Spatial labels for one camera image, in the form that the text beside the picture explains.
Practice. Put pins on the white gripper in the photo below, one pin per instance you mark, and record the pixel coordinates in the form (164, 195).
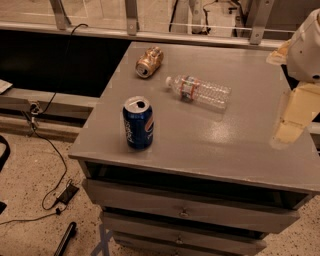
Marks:
(305, 53)

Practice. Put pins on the blue pepsi can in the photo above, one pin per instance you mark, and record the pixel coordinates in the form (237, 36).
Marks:
(138, 122)

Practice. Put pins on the gold crushed soda can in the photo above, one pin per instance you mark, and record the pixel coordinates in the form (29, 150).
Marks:
(149, 62)

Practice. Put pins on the clear plastic water bottle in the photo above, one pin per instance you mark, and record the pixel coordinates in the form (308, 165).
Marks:
(196, 91)

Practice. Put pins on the grey drawer cabinet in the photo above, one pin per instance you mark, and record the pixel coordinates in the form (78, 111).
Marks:
(196, 150)

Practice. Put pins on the top grey drawer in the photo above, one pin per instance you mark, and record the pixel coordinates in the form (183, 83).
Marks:
(188, 207)

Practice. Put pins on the grey drawer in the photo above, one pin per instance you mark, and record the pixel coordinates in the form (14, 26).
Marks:
(188, 207)
(182, 236)
(133, 242)

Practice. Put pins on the middle grey drawer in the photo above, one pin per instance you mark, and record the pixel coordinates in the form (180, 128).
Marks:
(182, 236)

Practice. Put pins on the bottom grey drawer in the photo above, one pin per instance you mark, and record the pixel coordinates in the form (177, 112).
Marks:
(133, 242)

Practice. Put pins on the black power adapter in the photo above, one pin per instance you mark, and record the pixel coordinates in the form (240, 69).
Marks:
(67, 194)

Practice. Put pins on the black bar on floor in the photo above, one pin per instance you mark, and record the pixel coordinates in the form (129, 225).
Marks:
(68, 235)

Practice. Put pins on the metal railing frame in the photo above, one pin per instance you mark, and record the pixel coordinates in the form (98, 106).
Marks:
(228, 23)

